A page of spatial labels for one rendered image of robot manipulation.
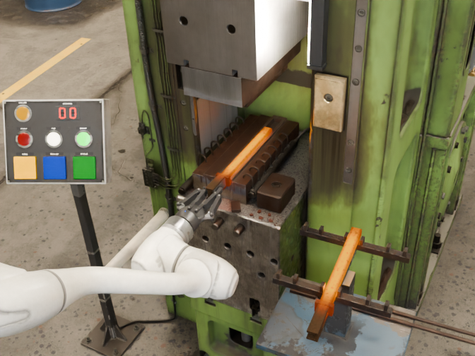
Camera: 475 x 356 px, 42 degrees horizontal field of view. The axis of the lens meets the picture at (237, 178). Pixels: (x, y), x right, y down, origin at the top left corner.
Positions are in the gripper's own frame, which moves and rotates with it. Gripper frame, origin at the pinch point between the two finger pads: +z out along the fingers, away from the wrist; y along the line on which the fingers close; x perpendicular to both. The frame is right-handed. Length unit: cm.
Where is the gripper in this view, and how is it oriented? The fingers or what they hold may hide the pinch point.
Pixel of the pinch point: (216, 186)
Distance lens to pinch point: 191.6
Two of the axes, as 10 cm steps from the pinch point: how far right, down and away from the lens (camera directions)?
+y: 8.8, 2.5, -4.0
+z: 4.7, -5.5, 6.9
